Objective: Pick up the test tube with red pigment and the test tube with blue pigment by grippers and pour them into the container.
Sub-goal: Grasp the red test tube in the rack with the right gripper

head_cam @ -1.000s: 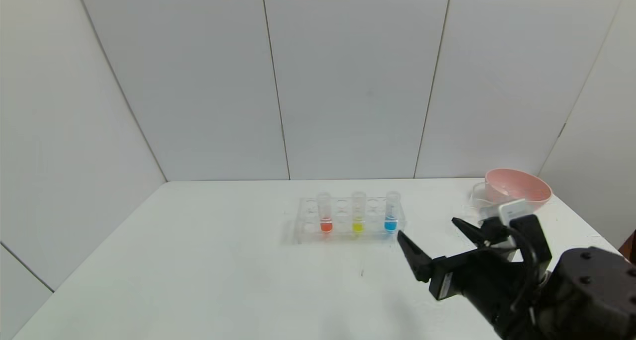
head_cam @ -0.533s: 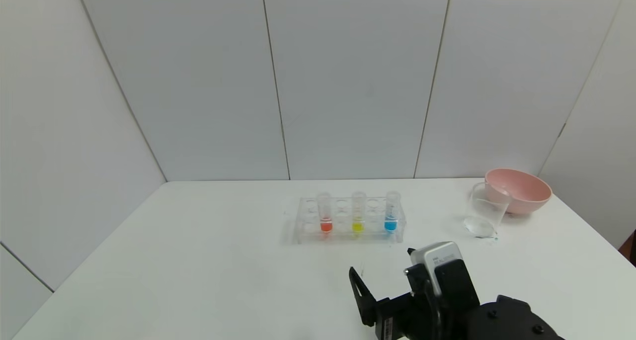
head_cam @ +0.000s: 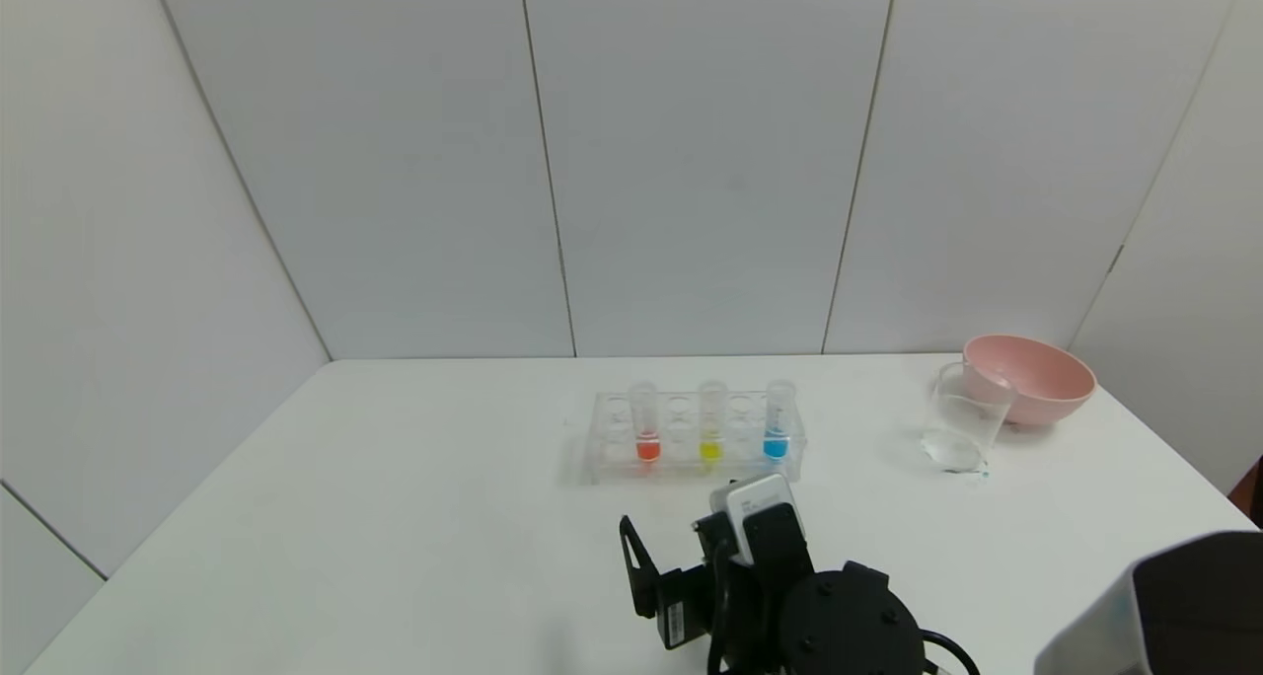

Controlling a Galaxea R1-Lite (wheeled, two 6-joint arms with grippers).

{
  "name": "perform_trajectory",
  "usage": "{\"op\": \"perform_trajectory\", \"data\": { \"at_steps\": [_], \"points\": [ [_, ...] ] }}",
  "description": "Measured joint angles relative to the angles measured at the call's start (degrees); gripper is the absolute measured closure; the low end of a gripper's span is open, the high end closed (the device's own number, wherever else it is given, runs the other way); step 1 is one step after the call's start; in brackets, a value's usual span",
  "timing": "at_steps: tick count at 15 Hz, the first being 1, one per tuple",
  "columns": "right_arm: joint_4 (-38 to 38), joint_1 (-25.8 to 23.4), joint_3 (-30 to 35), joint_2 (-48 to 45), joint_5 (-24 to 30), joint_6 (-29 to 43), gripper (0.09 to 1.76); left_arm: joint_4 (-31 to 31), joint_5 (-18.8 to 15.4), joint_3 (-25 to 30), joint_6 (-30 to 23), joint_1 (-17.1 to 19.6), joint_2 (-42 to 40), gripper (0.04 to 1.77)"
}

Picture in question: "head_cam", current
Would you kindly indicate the clear glass beaker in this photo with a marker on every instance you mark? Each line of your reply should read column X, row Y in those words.
column 962, row 418

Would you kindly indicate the test tube with yellow pigment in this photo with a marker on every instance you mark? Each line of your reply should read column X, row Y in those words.
column 710, row 448

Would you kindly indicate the test tube with blue pigment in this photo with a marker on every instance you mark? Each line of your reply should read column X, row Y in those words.
column 776, row 446

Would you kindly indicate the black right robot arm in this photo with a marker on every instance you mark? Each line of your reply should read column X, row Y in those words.
column 849, row 626

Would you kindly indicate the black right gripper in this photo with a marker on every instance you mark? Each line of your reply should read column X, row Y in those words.
column 675, row 608

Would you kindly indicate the dark brown object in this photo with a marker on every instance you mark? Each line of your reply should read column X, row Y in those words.
column 1255, row 492

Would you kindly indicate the test tube with red pigment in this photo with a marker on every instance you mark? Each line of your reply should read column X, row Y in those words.
column 646, row 448

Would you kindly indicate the pink bowl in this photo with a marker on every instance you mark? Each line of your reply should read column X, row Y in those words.
column 1051, row 384

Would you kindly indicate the clear plastic test tube rack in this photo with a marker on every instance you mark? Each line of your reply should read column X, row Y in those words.
column 641, row 438

